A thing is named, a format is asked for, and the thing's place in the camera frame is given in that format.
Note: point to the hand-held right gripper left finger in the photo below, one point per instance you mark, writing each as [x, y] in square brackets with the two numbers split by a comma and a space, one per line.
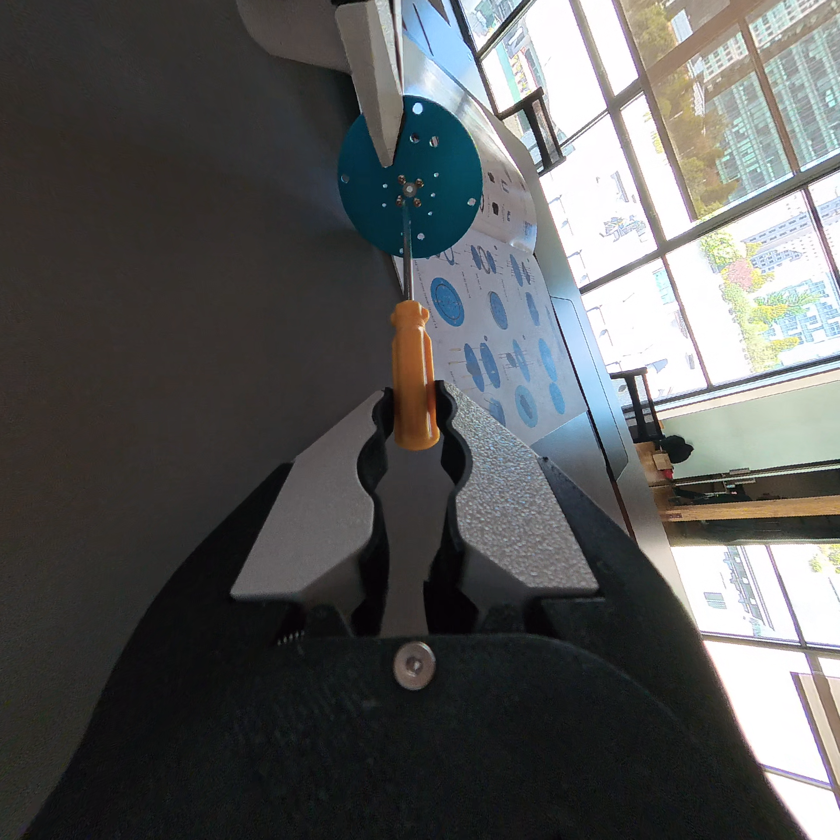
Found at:
[308, 525]

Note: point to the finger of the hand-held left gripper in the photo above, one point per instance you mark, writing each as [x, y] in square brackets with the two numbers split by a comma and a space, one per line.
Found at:
[377, 79]

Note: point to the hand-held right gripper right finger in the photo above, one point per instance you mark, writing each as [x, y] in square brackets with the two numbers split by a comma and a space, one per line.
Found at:
[518, 525]

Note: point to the blue round metal plate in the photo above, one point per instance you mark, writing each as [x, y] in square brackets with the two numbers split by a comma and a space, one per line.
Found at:
[367, 197]

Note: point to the open assembly manual booklet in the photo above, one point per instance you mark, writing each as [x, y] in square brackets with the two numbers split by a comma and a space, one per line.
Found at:
[459, 394]

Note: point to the black chair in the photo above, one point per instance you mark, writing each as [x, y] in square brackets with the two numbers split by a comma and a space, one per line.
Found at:
[676, 449]
[550, 141]

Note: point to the large glass window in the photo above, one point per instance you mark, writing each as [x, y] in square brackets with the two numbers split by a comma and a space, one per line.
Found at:
[722, 295]

